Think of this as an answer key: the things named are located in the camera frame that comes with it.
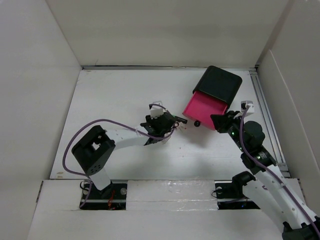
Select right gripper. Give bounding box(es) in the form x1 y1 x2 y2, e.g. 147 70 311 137
209 110 248 152

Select green cap black marker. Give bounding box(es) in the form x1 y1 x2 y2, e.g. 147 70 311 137
172 115 188 124

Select pink drawer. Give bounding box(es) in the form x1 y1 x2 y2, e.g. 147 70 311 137
182 91 228 131

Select black drawer cabinet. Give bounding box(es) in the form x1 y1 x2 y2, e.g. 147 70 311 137
192 65 243 107

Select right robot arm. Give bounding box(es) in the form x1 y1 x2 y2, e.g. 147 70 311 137
210 110 320 240

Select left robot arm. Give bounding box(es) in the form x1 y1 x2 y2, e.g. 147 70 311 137
71 112 177 199

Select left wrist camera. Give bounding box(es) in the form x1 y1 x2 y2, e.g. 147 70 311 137
149 100 165 119

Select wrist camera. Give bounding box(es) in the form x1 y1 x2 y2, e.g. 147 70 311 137
240 100 255 115
149 100 165 119

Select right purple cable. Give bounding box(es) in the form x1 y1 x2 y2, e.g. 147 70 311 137
238 106 320 223

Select purple cable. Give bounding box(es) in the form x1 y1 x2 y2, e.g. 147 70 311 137
62 109 176 208
238 106 320 223

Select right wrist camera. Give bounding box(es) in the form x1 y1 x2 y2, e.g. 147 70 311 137
240 100 255 115

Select aluminium rail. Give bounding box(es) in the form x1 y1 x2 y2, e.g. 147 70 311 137
249 68 291 179

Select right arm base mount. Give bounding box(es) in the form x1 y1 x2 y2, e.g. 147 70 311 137
211 171 259 210

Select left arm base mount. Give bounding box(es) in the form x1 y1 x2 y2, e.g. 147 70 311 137
79 180 128 211

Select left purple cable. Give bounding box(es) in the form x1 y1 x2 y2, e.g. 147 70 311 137
62 109 176 208

